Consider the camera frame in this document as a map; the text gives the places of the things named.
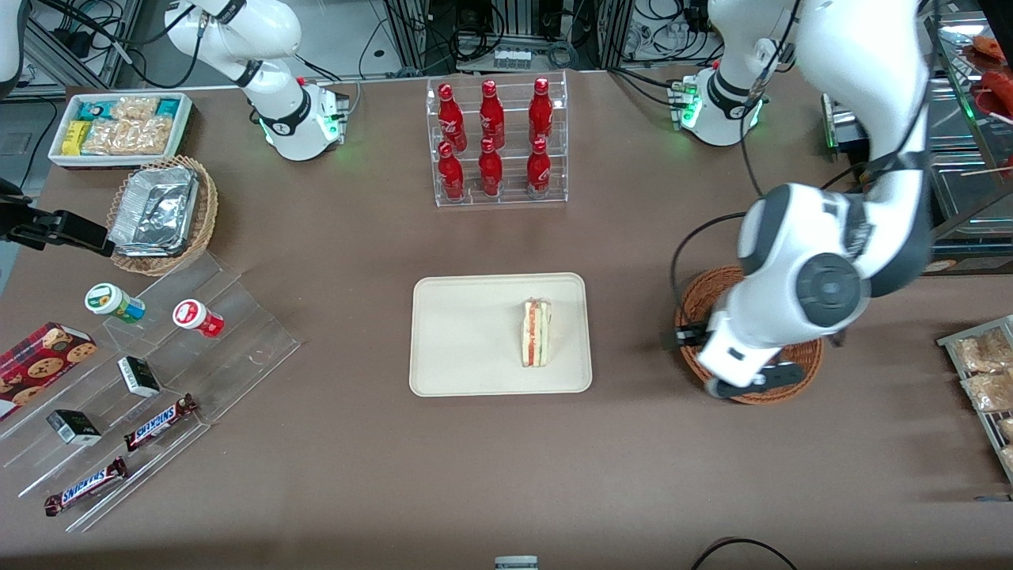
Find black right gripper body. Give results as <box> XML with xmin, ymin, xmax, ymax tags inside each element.
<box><xmin>0</xmin><ymin>178</ymin><xmax>40</xmax><ymax>248</ymax></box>

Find triangular sandwich with red filling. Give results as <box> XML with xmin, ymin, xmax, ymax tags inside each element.
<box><xmin>519</xmin><ymin>297</ymin><xmax>553</xmax><ymax>369</ymax></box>

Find dark brown wicker basket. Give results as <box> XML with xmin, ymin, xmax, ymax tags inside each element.
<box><xmin>674</xmin><ymin>265</ymin><xmax>825</xmax><ymax>405</ymax></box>

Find silver foil tray stack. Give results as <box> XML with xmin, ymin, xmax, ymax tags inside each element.
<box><xmin>108</xmin><ymin>165</ymin><xmax>200</xmax><ymax>258</ymax></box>

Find light tan wicker basket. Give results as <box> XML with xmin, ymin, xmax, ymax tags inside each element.
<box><xmin>106</xmin><ymin>155</ymin><xmax>219</xmax><ymax>277</ymax></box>

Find cream rectangular serving tray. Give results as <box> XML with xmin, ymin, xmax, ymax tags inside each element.
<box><xmin>408</xmin><ymin>272</ymin><xmax>594</xmax><ymax>397</ymax></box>

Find white plastic snack bin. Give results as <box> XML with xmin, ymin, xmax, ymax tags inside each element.
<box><xmin>47</xmin><ymin>92</ymin><xmax>194</xmax><ymax>169</ymax></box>

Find green lid snack cup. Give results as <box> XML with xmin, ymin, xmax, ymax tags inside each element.
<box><xmin>85</xmin><ymin>283</ymin><xmax>146</xmax><ymax>325</ymax></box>

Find large clear cracker bag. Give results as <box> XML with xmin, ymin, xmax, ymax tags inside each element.
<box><xmin>82</xmin><ymin>117</ymin><xmax>173</xmax><ymax>155</ymax></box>

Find small clear cracker bag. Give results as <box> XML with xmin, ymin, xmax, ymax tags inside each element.
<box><xmin>111</xmin><ymin>96</ymin><xmax>159</xmax><ymax>121</ymax></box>

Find red chocolate cookie box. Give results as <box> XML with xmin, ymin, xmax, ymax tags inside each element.
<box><xmin>0</xmin><ymin>321</ymin><xmax>99</xmax><ymax>422</ymax></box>

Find red lid snack cup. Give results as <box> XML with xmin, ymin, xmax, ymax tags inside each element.
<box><xmin>173</xmin><ymin>298</ymin><xmax>225</xmax><ymax>339</ymax></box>

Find small black carton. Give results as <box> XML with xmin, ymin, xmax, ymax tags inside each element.
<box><xmin>117</xmin><ymin>355</ymin><xmax>161</xmax><ymax>398</ymax></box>
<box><xmin>46</xmin><ymin>408</ymin><xmax>103</xmax><ymax>447</ymax></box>

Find clear acrylic stepped display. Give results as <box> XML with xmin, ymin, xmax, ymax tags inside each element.
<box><xmin>0</xmin><ymin>252</ymin><xmax>303</xmax><ymax>533</ymax></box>

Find Snickers chocolate bar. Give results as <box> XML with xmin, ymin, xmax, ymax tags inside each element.
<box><xmin>44</xmin><ymin>457</ymin><xmax>129</xmax><ymax>517</ymax></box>
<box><xmin>123</xmin><ymin>393</ymin><xmax>199</xmax><ymax>453</ymax></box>

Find red cola bottle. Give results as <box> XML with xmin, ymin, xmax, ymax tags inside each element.
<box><xmin>438</xmin><ymin>141</ymin><xmax>465</xmax><ymax>201</ymax></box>
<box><xmin>438</xmin><ymin>82</ymin><xmax>466</xmax><ymax>151</ymax></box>
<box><xmin>529</xmin><ymin>77</ymin><xmax>554</xmax><ymax>145</ymax></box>
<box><xmin>478</xmin><ymin>138</ymin><xmax>503</xmax><ymax>197</ymax></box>
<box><xmin>480</xmin><ymin>79</ymin><xmax>506</xmax><ymax>149</ymax></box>
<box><xmin>526</xmin><ymin>138</ymin><xmax>552</xmax><ymax>195</ymax></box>

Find clear bag of pastries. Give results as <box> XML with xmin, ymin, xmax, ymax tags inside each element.
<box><xmin>962</xmin><ymin>370</ymin><xmax>1013</xmax><ymax>412</ymax></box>
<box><xmin>954</xmin><ymin>329</ymin><xmax>1013</xmax><ymax>373</ymax></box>

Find black hot food display case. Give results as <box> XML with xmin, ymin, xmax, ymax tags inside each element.
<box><xmin>821</xmin><ymin>0</ymin><xmax>1013</xmax><ymax>278</ymax></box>

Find clear acrylic bottle rack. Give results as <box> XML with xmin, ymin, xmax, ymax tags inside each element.
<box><xmin>426</xmin><ymin>70</ymin><xmax>569</xmax><ymax>208</ymax></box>

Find black floor cable loop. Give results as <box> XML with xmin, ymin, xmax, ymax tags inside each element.
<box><xmin>689</xmin><ymin>538</ymin><xmax>800</xmax><ymax>570</ymax></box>

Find grey wire rack tray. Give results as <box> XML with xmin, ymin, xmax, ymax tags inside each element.
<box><xmin>937</xmin><ymin>315</ymin><xmax>1013</xmax><ymax>484</ymax></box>

